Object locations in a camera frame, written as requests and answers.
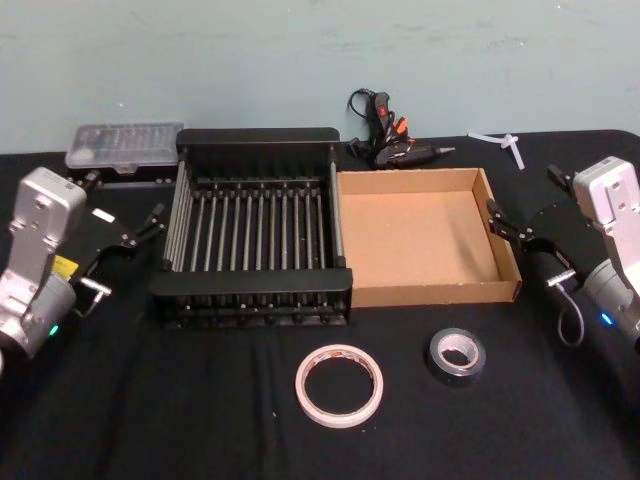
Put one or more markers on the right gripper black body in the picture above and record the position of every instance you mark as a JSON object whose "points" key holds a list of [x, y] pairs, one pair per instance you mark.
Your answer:
{"points": [[557, 235]]}

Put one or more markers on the black table cloth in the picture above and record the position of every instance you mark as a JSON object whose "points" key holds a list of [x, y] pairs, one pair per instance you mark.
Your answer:
{"points": [[200, 425]]}

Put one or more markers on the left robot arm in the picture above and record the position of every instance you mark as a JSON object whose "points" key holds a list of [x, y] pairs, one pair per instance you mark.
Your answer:
{"points": [[35, 225]]}

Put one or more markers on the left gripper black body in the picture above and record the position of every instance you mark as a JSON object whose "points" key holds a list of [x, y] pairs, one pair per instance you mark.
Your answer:
{"points": [[102, 232]]}

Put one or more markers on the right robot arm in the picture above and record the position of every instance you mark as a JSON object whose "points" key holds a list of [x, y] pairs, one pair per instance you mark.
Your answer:
{"points": [[607, 200]]}

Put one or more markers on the shallow brown cardboard tray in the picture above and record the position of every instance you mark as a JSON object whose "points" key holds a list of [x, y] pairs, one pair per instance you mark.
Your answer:
{"points": [[410, 225]]}

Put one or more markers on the small white three-armed plastic piece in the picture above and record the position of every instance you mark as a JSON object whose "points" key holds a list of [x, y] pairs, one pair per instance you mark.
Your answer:
{"points": [[515, 152]]}

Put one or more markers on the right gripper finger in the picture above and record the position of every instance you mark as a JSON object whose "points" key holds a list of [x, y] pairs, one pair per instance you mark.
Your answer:
{"points": [[510, 227], [560, 177]]}

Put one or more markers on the clear plastic case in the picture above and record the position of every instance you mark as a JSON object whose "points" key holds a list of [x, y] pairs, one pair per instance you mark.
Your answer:
{"points": [[125, 145]]}

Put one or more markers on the black rack with steel bars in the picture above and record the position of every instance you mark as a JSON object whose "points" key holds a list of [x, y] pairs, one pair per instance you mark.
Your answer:
{"points": [[250, 286]]}

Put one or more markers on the silver tape roll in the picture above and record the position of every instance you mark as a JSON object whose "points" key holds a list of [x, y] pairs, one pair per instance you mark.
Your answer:
{"points": [[450, 374]]}

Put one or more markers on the white tape roll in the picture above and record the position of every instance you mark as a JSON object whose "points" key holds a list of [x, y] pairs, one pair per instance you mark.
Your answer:
{"points": [[300, 387]]}

